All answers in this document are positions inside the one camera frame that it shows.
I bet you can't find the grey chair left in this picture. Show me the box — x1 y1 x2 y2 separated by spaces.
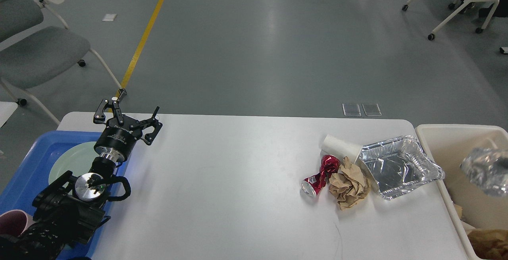
0 0 111 124

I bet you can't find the brown paper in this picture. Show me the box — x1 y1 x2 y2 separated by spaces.
328 156 371 210

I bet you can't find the grey floor plate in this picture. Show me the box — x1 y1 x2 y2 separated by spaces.
362 103 382 117
342 103 362 117

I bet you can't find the crushed red can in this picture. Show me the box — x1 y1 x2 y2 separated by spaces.
301 154 341 198

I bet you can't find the blue plastic tray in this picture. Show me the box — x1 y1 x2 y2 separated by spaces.
1 131 125 260

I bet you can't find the pink mug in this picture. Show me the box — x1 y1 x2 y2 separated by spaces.
0 209 35 237

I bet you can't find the aluminium foil tray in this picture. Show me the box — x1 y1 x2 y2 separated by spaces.
358 135 446 200

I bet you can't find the light green plate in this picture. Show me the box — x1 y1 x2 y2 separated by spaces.
48 141 99 184

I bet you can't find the brown paper bag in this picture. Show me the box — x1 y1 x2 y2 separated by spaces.
468 229 508 260

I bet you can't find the aluminium foil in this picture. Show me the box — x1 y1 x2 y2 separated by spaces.
460 148 508 197

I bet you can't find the beige plastic bin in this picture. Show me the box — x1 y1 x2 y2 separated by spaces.
416 124 508 260

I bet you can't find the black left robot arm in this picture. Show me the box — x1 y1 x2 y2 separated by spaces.
1 98 163 260

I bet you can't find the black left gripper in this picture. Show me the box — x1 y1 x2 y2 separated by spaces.
93 98 164 162

